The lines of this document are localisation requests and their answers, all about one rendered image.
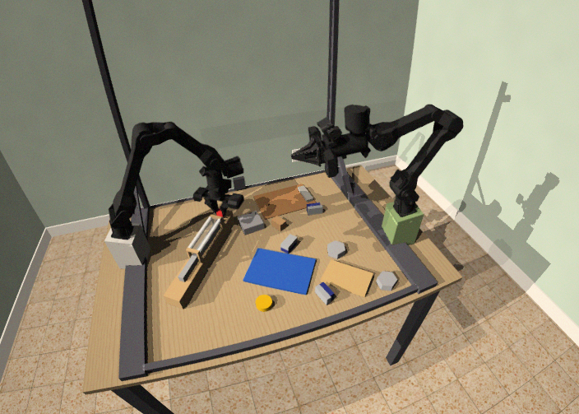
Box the yellow short cylinder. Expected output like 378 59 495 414
256 295 272 312

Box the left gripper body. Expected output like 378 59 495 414
308 126 350 178

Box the tan flat rectangular board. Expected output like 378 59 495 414
321 260 373 297

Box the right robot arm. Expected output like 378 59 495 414
109 122 243 240

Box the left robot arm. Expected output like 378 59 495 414
317 104 464 217

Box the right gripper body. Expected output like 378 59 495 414
193 180 244 209

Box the blue rectangular slab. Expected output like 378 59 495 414
243 248 316 295

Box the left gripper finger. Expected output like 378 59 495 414
291 143 321 166
291 137 315 155

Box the small tan wooden block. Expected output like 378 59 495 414
271 216 286 231

